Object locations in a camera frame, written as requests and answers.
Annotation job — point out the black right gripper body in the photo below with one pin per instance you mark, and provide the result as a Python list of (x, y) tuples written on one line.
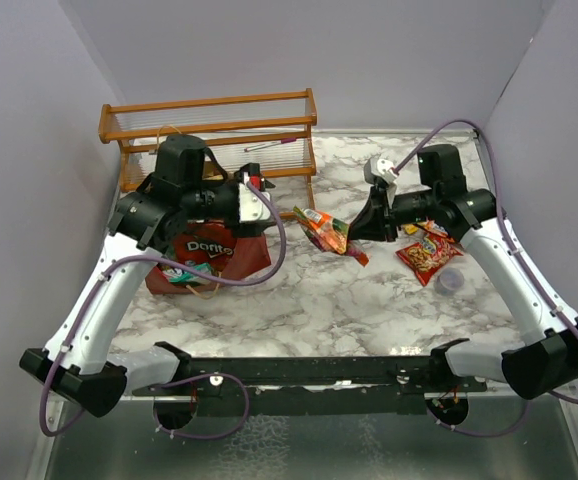
[(407, 208)]

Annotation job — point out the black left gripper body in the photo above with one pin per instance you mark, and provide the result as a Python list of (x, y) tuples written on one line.
[(224, 195)]

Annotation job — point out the Fox's fruit candy bag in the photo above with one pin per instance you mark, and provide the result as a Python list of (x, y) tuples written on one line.
[(434, 228)]

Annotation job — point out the orange snack packet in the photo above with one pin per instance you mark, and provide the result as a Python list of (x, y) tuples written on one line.
[(329, 234)]

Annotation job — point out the red cookie snack packet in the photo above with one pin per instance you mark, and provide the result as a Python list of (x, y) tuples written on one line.
[(427, 256)]

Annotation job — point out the red Doritos chip bag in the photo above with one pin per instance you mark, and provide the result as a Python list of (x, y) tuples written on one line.
[(205, 242)]

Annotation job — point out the teal white snack pouch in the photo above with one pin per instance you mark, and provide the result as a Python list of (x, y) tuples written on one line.
[(180, 277)]

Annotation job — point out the yellow M&M's packet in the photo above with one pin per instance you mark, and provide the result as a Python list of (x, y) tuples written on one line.
[(410, 229)]

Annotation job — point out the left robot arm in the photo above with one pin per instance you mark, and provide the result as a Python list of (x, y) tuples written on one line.
[(75, 363)]

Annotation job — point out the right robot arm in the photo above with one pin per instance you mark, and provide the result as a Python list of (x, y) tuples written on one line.
[(547, 356)]

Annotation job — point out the brown red paper bag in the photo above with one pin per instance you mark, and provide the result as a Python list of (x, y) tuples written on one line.
[(187, 179)]

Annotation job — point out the purple marker pen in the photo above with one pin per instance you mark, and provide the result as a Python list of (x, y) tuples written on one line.
[(269, 144)]

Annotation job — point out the orange wooden rack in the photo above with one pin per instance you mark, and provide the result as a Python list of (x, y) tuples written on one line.
[(228, 125)]

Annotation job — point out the small purple lidded cup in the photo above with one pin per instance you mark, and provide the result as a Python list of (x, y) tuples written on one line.
[(449, 281)]

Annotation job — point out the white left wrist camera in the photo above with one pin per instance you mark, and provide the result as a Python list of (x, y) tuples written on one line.
[(251, 209)]

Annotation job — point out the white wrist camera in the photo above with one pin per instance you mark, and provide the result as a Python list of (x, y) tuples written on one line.
[(251, 209), (380, 173)]

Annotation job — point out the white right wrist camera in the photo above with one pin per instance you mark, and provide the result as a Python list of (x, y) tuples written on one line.
[(380, 173)]

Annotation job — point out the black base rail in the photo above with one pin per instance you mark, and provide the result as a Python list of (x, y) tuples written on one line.
[(309, 386)]

